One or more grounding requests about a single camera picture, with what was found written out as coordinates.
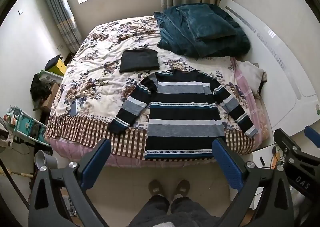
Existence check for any black bag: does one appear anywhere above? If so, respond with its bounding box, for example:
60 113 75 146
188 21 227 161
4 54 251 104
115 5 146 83
30 73 53 100

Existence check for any blue phone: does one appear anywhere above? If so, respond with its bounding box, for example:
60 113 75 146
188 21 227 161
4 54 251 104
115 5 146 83
69 99 80 117

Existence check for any teal storage rack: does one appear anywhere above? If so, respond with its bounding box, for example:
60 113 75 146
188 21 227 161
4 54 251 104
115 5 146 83
5 105 52 146

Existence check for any beige cloth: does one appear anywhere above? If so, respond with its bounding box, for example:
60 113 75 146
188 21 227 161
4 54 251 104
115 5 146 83
237 60 267 96

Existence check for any teal plush blanket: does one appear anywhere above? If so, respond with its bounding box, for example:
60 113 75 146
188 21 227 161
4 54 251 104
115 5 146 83
153 4 251 58

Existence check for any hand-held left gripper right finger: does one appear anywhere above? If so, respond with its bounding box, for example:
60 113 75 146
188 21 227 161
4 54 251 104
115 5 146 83
211 138 295 227

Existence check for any brown right slipper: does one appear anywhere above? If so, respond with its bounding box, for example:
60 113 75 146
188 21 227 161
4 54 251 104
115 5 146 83
174 179 190 199

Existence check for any dark cap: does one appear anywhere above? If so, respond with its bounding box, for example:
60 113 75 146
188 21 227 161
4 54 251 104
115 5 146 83
44 54 63 70

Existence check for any dark folded garment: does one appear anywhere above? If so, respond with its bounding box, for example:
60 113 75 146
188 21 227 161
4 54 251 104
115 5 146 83
119 49 160 73

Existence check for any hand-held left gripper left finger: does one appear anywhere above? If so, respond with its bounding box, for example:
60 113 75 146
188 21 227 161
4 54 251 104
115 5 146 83
28 138 112 227

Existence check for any person's right leg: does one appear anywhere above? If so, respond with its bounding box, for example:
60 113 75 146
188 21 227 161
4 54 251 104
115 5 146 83
170 197 218 227

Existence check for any cardboard box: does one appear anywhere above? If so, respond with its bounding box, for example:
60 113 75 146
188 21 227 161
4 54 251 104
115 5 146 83
40 83 60 114

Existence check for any yellow box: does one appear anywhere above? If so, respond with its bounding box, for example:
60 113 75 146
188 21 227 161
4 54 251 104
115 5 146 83
47 58 67 76

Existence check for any grey pipe piece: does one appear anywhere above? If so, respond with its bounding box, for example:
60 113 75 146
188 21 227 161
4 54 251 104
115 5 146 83
34 150 58 170

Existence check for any brown slipper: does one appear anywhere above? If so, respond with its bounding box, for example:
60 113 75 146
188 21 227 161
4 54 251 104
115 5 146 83
148 179 164 196
174 179 190 199

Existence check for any white plastic item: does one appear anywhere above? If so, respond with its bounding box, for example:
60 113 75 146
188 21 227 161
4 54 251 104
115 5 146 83
40 70 64 84

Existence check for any striped knit sweater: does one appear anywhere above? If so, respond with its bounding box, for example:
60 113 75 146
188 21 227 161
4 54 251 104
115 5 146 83
109 69 258 160

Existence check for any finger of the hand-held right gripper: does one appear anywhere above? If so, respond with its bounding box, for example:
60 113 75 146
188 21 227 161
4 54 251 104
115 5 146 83
273 128 304 167
304 125 320 149

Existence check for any person's left leg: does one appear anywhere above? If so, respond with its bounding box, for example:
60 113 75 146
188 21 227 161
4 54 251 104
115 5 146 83
129 194 171 227

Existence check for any person's leg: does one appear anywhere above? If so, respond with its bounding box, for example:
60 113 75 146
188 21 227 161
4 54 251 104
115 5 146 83
129 194 171 227
170 197 218 227

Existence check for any brown left slipper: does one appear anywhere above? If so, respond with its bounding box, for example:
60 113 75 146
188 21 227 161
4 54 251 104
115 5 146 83
148 179 164 196

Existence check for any wooden stick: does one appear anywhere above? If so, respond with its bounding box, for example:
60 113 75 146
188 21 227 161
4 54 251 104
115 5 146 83
9 170 36 178

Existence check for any floral bed blanket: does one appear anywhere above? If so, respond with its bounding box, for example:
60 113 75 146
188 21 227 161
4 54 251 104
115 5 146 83
46 15 265 160

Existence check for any teal plush pillow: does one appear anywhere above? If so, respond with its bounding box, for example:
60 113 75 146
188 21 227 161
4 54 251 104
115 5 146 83
176 4 237 41

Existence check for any white bed headboard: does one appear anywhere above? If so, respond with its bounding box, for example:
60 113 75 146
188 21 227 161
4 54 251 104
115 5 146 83
219 0 320 130

